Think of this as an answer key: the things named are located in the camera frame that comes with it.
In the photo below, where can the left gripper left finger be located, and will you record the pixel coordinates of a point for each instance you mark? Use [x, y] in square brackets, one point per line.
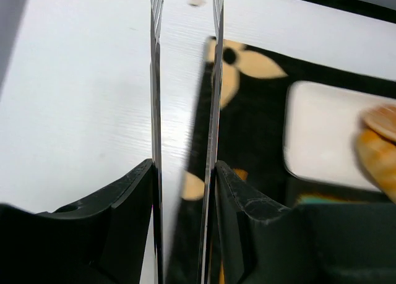
[100, 238]

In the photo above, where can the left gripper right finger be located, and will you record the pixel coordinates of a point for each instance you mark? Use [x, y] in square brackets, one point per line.
[263, 241]

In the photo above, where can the metal serving tongs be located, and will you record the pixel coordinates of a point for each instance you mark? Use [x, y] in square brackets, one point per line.
[205, 250]

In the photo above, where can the white rectangular bread plate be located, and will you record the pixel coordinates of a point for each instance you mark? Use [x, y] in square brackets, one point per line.
[321, 123]

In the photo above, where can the teal square plate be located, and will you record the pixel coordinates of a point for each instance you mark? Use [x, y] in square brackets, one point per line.
[321, 199]

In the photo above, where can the croissant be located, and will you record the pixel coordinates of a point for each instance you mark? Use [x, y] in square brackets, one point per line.
[377, 156]

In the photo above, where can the black floral placemat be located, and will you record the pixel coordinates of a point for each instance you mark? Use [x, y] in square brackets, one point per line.
[251, 126]

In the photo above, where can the small round bun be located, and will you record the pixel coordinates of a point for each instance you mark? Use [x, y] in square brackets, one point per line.
[381, 119]

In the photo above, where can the small white scrap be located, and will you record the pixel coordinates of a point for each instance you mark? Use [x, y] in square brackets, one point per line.
[196, 3]

